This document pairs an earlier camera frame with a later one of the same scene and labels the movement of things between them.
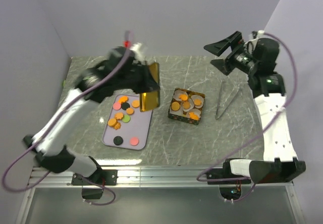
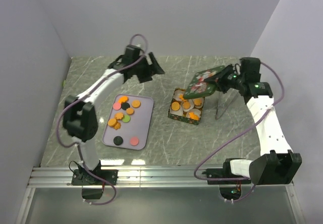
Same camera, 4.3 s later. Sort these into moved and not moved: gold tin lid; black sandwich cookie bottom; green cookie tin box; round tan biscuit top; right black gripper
Moved: right black gripper; gold tin lid
Not moved: green cookie tin box; round tan biscuit top; black sandwich cookie bottom
